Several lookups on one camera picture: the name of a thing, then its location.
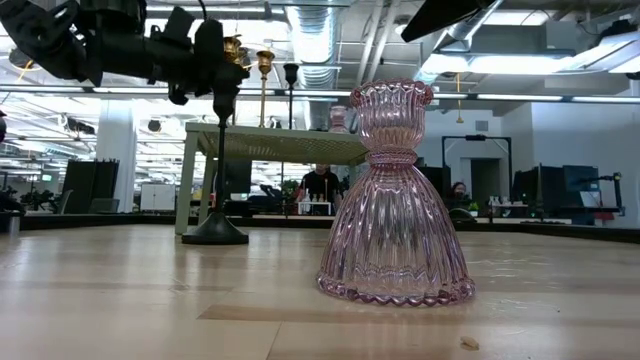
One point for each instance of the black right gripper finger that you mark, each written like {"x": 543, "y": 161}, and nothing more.
{"x": 440, "y": 15}

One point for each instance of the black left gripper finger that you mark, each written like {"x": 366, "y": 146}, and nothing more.
{"x": 207, "y": 55}
{"x": 235, "y": 77}

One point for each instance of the black candlestick holder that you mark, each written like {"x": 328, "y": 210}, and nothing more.
{"x": 291, "y": 72}
{"x": 220, "y": 175}

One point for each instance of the pink ribbed glass candle holder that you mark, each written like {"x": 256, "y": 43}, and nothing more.
{"x": 395, "y": 225}
{"x": 338, "y": 120}

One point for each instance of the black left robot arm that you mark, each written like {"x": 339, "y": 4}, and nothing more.
{"x": 40, "y": 40}

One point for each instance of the long ceiling light strip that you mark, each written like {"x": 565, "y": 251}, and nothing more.
{"x": 300, "y": 92}
{"x": 525, "y": 97}

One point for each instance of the mint green perforated metal stand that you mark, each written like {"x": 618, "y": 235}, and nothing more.
{"x": 280, "y": 145}

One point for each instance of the black partition panel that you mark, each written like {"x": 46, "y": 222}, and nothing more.
{"x": 90, "y": 185}

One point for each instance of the person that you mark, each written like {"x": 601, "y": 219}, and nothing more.
{"x": 320, "y": 185}
{"x": 458, "y": 192}

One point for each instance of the white cabinet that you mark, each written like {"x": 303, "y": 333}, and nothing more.
{"x": 157, "y": 197}

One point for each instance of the white rack with bottles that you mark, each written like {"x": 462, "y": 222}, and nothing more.
{"x": 314, "y": 205}

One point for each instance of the black computer monitor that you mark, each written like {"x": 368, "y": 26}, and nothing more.
{"x": 550, "y": 185}

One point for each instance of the small crumb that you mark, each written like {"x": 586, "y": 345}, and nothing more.
{"x": 469, "y": 342}

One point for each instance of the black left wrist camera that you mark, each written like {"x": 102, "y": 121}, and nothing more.
{"x": 172, "y": 25}

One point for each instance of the silver ventilation duct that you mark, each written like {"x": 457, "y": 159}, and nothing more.
{"x": 312, "y": 40}

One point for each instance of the black metal rig frame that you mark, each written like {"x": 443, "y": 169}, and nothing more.
{"x": 475, "y": 138}

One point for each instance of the black aluminium table frame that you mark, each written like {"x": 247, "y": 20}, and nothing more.
{"x": 550, "y": 231}

